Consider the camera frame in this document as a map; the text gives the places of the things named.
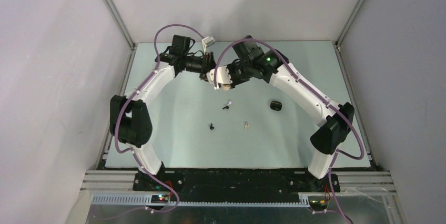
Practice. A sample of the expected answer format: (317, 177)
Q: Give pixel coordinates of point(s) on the white cable duct strip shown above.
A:
(149, 200)

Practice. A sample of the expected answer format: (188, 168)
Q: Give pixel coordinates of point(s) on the corner aluminium post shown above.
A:
(350, 21)
(117, 18)

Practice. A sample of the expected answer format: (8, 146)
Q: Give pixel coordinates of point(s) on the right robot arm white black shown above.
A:
(257, 59)

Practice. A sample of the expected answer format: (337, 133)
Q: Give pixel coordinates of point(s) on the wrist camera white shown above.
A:
(219, 76)
(207, 42)

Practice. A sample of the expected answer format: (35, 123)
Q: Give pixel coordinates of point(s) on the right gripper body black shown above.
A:
(239, 72)

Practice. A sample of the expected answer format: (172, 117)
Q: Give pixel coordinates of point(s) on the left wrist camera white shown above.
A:
(207, 42)

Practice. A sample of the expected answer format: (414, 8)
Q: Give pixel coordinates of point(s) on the aluminium frame rail front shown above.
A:
(351, 182)

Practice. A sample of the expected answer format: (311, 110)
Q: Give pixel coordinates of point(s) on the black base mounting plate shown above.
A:
(236, 185)

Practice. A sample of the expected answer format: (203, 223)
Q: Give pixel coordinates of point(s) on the beige earbud charging case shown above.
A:
(226, 87)

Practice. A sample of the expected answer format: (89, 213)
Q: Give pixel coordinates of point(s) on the right corner aluminium post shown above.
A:
(350, 21)

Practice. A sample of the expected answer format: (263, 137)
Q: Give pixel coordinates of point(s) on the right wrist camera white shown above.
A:
(219, 76)

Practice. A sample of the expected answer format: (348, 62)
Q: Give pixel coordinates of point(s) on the left corner aluminium post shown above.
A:
(117, 18)

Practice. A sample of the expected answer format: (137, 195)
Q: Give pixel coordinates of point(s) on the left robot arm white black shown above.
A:
(130, 121)

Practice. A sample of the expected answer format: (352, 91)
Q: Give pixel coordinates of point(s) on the black earbud charging case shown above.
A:
(276, 105)

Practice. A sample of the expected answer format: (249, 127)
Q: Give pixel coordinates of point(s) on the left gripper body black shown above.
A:
(205, 64)

